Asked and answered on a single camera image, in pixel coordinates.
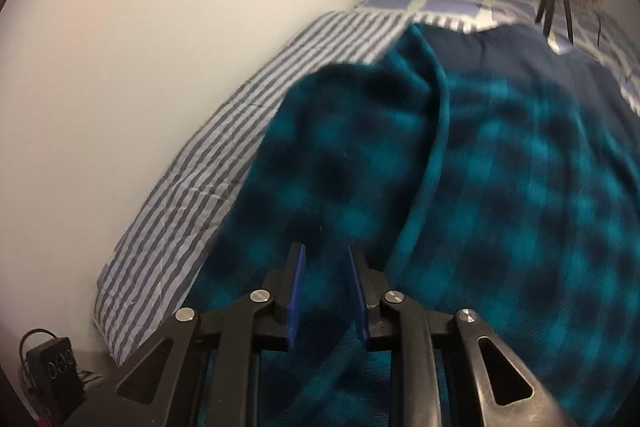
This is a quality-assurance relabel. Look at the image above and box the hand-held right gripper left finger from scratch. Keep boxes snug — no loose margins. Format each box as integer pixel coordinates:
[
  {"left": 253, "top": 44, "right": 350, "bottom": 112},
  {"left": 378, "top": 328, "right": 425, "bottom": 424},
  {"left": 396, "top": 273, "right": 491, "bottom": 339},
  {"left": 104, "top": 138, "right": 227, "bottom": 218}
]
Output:
[{"left": 116, "top": 243, "right": 307, "bottom": 427}]

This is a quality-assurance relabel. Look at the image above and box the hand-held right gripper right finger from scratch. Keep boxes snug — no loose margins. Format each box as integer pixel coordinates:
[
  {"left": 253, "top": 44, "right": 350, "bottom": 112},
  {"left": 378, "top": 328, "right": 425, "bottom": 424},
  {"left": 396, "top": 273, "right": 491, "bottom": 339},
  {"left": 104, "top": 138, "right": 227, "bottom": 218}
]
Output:
[{"left": 347, "top": 246, "right": 576, "bottom": 427}]

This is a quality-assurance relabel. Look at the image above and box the blue white striped bed sheet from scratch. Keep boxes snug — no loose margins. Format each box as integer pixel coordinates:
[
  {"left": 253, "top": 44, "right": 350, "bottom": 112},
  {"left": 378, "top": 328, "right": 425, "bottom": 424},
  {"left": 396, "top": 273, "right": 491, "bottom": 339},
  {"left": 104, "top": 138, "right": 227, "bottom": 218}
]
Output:
[{"left": 92, "top": 11, "right": 416, "bottom": 368}]

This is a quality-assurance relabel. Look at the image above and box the teal plaid fleece garment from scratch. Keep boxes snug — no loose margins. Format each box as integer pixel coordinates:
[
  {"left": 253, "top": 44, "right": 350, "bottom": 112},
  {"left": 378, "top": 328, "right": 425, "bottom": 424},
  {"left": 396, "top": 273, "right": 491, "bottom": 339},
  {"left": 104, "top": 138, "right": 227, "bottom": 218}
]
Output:
[{"left": 192, "top": 22, "right": 640, "bottom": 427}]

